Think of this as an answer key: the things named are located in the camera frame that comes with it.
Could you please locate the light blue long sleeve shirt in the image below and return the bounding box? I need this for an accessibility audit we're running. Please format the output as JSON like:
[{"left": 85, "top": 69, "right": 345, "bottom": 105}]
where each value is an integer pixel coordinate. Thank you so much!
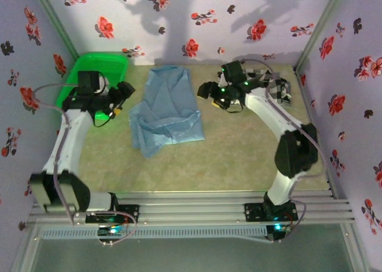
[{"left": 128, "top": 64, "right": 206, "bottom": 159}]

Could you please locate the green plastic basket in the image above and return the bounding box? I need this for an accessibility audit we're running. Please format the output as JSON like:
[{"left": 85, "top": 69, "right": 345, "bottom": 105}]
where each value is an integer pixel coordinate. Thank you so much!
[{"left": 56, "top": 52, "right": 130, "bottom": 122}]

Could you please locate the black white plaid shirt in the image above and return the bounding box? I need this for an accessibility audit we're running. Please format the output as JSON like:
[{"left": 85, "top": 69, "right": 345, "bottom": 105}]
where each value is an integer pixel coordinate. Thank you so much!
[{"left": 217, "top": 67, "right": 293, "bottom": 106}]

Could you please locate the left controller circuit board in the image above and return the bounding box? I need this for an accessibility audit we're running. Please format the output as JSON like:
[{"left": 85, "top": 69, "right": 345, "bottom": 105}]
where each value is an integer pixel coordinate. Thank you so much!
[{"left": 97, "top": 224, "right": 128, "bottom": 237}]

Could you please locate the controller circuit board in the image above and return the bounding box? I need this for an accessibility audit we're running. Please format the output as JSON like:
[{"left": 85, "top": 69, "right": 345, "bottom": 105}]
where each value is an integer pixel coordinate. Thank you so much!
[
  {"left": 97, "top": 224, "right": 128, "bottom": 237},
  {"left": 267, "top": 222, "right": 292, "bottom": 243}
]

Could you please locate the right controller circuit board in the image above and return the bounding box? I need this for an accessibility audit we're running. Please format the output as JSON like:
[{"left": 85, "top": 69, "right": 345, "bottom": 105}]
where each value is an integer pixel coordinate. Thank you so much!
[{"left": 267, "top": 222, "right": 292, "bottom": 243}]

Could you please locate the thin black right camera cable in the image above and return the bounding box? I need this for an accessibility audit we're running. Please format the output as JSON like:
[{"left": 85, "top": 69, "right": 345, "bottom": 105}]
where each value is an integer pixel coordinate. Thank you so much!
[{"left": 226, "top": 98, "right": 245, "bottom": 115}]

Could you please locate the thin black camera cable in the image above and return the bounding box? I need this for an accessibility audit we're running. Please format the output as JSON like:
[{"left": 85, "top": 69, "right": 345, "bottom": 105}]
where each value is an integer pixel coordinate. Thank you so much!
[
  {"left": 226, "top": 98, "right": 245, "bottom": 115},
  {"left": 91, "top": 110, "right": 113, "bottom": 129}
]

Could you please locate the thin black left camera cable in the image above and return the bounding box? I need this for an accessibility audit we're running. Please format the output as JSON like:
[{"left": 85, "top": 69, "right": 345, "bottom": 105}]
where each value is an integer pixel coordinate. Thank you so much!
[{"left": 91, "top": 110, "right": 113, "bottom": 129}]

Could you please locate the grey left arm cable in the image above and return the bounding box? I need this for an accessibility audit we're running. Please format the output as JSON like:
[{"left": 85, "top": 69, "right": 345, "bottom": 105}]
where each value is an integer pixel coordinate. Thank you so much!
[{"left": 33, "top": 83, "right": 137, "bottom": 248}]

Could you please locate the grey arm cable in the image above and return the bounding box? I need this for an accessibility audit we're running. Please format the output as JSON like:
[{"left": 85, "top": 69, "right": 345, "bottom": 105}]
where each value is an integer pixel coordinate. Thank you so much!
[
  {"left": 33, "top": 83, "right": 137, "bottom": 248},
  {"left": 237, "top": 58, "right": 326, "bottom": 243}
]

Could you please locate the left aluminium corner post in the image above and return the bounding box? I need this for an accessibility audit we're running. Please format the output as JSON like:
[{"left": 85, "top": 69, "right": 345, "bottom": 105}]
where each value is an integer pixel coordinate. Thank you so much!
[{"left": 29, "top": 0, "right": 81, "bottom": 64}]

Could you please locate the aluminium corner post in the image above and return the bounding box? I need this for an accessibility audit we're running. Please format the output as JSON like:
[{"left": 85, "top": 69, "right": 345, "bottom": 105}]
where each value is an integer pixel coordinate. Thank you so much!
[
  {"left": 29, "top": 0, "right": 81, "bottom": 64},
  {"left": 294, "top": 0, "right": 347, "bottom": 72}
]

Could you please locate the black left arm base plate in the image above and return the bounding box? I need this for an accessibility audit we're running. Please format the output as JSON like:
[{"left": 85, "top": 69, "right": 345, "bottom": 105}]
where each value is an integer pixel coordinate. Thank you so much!
[{"left": 85, "top": 204, "right": 140, "bottom": 224}]

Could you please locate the aluminium rail frame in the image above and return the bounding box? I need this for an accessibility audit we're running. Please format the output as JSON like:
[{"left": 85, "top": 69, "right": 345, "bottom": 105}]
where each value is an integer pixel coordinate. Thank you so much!
[{"left": 28, "top": 190, "right": 356, "bottom": 225}]

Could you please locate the right aluminium corner post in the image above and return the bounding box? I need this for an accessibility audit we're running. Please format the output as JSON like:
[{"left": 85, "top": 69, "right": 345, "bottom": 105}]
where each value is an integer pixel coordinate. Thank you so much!
[{"left": 294, "top": 0, "right": 347, "bottom": 72}]

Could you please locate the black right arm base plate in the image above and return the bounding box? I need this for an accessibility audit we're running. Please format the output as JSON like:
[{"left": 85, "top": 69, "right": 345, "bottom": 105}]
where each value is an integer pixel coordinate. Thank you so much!
[{"left": 244, "top": 202, "right": 299, "bottom": 224}]

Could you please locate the grey slotted cable duct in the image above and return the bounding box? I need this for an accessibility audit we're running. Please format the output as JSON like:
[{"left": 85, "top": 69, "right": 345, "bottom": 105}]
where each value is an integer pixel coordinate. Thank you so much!
[{"left": 38, "top": 225, "right": 268, "bottom": 240}]

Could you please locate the grey right arm cable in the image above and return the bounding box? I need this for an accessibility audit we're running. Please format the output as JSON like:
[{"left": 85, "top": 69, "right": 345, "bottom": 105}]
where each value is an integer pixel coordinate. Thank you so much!
[{"left": 237, "top": 58, "right": 326, "bottom": 243}]

